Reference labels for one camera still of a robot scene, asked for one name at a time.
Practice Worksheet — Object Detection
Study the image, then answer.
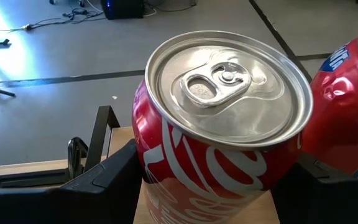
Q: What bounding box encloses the floor cable bundle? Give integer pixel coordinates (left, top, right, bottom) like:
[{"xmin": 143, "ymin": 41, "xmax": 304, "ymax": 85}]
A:
[{"xmin": 50, "ymin": 0, "xmax": 107, "ymax": 26}]

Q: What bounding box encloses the black speaker box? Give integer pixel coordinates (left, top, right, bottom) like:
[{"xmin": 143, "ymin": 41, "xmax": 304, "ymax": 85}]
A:
[{"xmin": 100, "ymin": 0, "xmax": 145, "ymax": 20}]

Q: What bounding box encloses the red can blue logo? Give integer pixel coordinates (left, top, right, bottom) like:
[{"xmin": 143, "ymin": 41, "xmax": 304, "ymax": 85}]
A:
[{"xmin": 301, "ymin": 20, "xmax": 358, "ymax": 179}]

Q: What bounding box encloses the black frame clamp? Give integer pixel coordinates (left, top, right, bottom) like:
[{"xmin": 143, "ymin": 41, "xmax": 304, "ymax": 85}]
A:
[{"xmin": 67, "ymin": 136, "xmax": 89, "ymax": 180}]

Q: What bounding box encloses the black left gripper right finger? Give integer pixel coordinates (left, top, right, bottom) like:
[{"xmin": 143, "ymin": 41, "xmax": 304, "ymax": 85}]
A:
[{"xmin": 270, "ymin": 154, "xmax": 358, "ymax": 224}]

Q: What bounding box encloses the red Coca-Cola can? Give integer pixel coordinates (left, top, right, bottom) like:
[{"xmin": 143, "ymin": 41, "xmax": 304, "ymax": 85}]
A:
[{"xmin": 131, "ymin": 30, "xmax": 314, "ymax": 224}]

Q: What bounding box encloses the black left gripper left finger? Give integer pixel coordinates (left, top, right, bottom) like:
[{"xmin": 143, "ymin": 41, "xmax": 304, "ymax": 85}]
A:
[{"xmin": 0, "ymin": 139, "xmax": 143, "ymax": 224}]

